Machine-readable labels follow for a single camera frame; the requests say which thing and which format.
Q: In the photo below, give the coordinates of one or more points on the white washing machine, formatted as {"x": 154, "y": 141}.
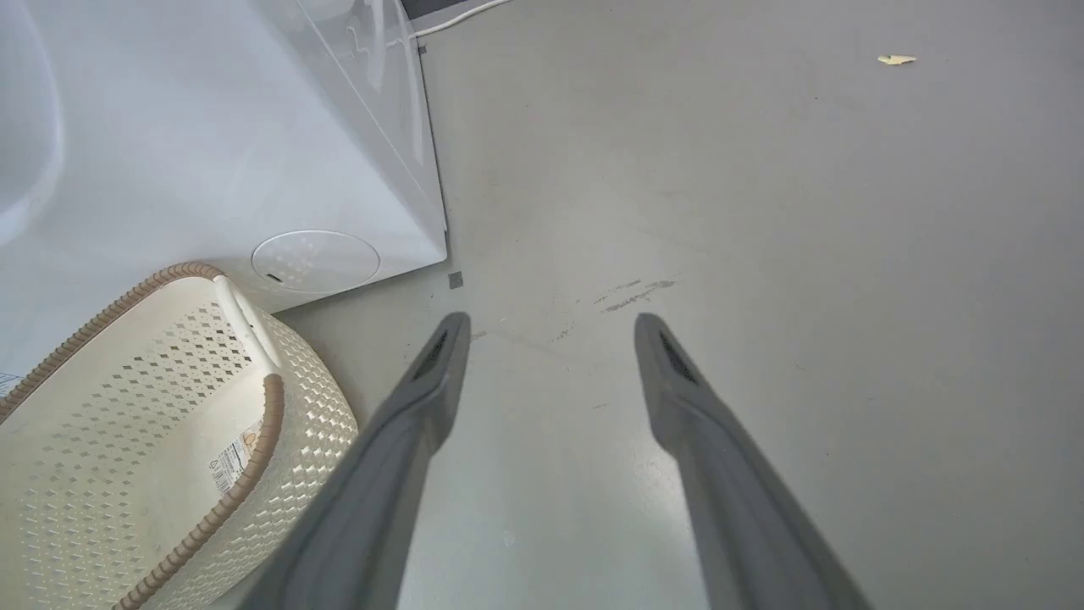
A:
{"x": 195, "y": 127}

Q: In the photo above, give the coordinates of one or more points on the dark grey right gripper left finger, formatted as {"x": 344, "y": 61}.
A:
{"x": 373, "y": 500}

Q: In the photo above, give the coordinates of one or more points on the cream perforated laundry basket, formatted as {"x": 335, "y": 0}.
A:
{"x": 152, "y": 449}

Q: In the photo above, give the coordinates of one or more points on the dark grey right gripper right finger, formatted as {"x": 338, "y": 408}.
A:
{"x": 737, "y": 500}

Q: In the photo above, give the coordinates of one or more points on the small yellowish floor scrap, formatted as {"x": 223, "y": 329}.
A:
{"x": 896, "y": 59}

